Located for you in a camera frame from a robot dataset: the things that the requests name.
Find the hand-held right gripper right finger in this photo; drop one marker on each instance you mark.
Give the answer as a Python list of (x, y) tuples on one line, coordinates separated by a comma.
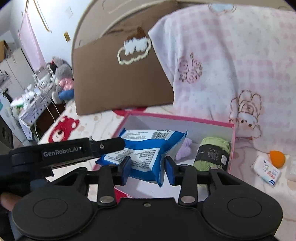
[(170, 172)]

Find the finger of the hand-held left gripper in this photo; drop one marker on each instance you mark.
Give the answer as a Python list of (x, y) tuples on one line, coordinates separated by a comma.
[(108, 146)]

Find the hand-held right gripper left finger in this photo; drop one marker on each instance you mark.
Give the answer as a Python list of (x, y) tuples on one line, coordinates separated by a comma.
[(126, 170)]

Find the blue plastic packet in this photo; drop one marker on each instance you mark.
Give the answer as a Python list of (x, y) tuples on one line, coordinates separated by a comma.
[(148, 160)]

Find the purple plush toy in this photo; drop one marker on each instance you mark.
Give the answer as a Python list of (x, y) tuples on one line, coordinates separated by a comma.
[(183, 150)]

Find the pink cardboard box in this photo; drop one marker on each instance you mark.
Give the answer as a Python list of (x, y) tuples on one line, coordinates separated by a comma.
[(175, 122)]

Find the green yarn ball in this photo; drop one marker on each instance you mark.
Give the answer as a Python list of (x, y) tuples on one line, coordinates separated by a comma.
[(212, 143)]

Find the white tissue pack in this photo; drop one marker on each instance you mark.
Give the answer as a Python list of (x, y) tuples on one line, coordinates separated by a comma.
[(266, 170)]

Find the person's left hand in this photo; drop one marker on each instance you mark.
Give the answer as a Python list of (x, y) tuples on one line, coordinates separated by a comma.
[(10, 201)]

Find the table with patterned cloth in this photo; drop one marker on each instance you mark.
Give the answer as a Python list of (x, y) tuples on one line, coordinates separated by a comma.
[(27, 113)]

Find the brown pillow with cloud embroidery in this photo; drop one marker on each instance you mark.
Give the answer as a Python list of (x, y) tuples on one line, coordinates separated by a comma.
[(115, 81)]

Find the white desk appliance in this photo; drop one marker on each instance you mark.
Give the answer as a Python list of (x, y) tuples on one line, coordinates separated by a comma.
[(41, 75)]

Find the grey plush toy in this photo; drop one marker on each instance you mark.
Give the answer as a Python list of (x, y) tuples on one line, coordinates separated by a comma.
[(63, 71)]

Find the black and white plush toy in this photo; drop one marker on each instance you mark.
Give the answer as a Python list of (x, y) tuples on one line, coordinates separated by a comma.
[(52, 69)]

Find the printed bed sheet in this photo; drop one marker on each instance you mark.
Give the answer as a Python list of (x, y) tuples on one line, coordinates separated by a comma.
[(254, 204)]

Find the white cabinet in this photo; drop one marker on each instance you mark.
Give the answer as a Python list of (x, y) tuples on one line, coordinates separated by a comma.
[(16, 69)]

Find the orange egg-shaped sponge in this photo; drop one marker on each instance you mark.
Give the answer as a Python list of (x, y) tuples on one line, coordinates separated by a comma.
[(277, 159)]

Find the brown cardboard box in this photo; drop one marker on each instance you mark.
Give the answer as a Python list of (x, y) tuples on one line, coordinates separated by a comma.
[(3, 51)]

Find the pink curtain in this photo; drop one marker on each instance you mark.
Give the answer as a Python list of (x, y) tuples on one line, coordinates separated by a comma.
[(30, 39)]

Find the pink checked blanket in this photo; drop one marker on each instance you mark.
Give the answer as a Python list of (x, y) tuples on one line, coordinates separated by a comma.
[(231, 69)]

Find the clear plastic packet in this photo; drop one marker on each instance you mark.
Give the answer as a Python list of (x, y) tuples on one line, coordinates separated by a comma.
[(291, 170)]

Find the beige bed headboard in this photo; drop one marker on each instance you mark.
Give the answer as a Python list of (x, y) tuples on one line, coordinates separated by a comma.
[(92, 18)]

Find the plain brown pillow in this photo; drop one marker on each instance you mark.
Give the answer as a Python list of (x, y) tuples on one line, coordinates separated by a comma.
[(143, 16)]

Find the yellow wall plate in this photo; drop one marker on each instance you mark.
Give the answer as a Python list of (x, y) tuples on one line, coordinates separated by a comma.
[(66, 36)]

